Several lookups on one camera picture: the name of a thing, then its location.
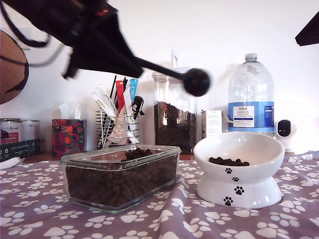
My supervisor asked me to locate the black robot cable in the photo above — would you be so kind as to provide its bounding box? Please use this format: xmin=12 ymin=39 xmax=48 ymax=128
xmin=0 ymin=0 xmax=50 ymax=48
xmin=0 ymin=44 xmax=67 ymax=68

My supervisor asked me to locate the white plate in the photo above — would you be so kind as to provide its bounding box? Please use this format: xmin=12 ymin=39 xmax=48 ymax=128
xmin=0 ymin=157 xmax=25 ymax=170

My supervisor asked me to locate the dark green cardboard tray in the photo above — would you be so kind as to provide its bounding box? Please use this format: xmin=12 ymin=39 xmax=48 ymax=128
xmin=0 ymin=138 xmax=41 ymax=163

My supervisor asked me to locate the white tissue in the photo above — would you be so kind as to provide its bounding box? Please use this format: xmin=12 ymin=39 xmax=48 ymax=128
xmin=57 ymin=101 xmax=82 ymax=120

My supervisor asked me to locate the black straw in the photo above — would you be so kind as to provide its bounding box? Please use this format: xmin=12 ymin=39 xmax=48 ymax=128
xmin=109 ymin=75 xmax=118 ymax=100

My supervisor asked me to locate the chrome wire basket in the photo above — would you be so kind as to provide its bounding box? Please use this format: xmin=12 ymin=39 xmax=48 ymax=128
xmin=96 ymin=109 xmax=141 ymax=151

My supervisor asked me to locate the brown cork globe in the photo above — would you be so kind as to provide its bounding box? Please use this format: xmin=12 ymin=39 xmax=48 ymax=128
xmin=0 ymin=29 xmax=29 ymax=105

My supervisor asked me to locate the white wall light switch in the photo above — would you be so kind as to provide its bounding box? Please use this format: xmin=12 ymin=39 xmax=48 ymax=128
xmin=9 ymin=26 xmax=32 ymax=51

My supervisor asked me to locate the tall clear white-lidded jar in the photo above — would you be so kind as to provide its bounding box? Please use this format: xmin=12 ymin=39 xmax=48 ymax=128
xmin=151 ymin=49 xmax=199 ymax=155

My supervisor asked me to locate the black plastic measuring spoon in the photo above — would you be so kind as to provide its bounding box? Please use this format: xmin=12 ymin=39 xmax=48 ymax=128
xmin=134 ymin=56 xmax=212 ymax=97

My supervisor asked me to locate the small white cardboard box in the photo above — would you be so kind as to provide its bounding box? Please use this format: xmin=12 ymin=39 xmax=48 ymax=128
xmin=201 ymin=110 xmax=223 ymax=140

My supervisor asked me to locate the plain white sachet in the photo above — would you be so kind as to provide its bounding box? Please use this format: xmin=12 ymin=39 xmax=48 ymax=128
xmin=123 ymin=87 xmax=141 ymax=145

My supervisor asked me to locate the small white round camera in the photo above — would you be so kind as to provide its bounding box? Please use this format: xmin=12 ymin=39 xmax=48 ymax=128
xmin=274 ymin=119 xmax=298 ymax=153

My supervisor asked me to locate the beige paper packet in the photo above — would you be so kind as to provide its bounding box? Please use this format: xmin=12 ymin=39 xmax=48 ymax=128
xmin=109 ymin=115 xmax=130 ymax=145

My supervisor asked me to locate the purple paw-print tablecloth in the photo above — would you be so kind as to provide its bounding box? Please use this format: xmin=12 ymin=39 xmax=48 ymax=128
xmin=0 ymin=150 xmax=319 ymax=239

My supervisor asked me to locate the white black-print sachet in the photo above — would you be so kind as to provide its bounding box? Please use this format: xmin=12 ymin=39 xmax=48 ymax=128
xmin=96 ymin=84 xmax=118 ymax=110

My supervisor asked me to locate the plain white tin can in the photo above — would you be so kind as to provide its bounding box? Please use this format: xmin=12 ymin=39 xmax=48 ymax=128
xmin=21 ymin=120 xmax=40 ymax=141

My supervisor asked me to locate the brown cat food kibble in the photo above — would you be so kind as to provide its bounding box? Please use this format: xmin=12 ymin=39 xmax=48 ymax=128
xmin=154 ymin=101 xmax=197 ymax=154
xmin=208 ymin=156 xmax=250 ymax=167
xmin=65 ymin=148 xmax=178 ymax=208

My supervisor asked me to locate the red-labelled tin can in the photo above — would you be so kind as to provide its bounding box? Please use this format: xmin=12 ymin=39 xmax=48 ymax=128
xmin=0 ymin=118 xmax=23 ymax=145

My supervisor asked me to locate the rectangular glass food container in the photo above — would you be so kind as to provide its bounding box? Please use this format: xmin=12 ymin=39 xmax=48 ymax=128
xmin=59 ymin=144 xmax=182 ymax=214

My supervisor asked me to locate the black clip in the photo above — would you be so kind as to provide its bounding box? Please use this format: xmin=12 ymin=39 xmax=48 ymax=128
xmin=131 ymin=96 xmax=145 ymax=120

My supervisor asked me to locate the white paw-print cat bowl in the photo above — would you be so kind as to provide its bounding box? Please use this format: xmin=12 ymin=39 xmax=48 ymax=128
xmin=193 ymin=131 xmax=286 ymax=210

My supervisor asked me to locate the red sachet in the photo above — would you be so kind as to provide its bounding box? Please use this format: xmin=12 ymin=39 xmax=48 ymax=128
xmin=116 ymin=80 xmax=127 ymax=114

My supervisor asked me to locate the large clear water bottle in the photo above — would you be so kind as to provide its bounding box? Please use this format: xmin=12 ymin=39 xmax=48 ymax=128
xmin=227 ymin=52 xmax=275 ymax=137

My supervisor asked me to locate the white green-print sachet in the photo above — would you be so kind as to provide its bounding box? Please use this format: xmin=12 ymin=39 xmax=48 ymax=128
xmin=90 ymin=90 xmax=118 ymax=120

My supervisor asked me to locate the floral tissue box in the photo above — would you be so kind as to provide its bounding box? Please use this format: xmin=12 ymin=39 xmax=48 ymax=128
xmin=51 ymin=119 xmax=87 ymax=157

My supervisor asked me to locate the blue sachet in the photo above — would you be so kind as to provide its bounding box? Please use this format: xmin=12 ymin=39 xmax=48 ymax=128
xmin=129 ymin=78 xmax=139 ymax=99

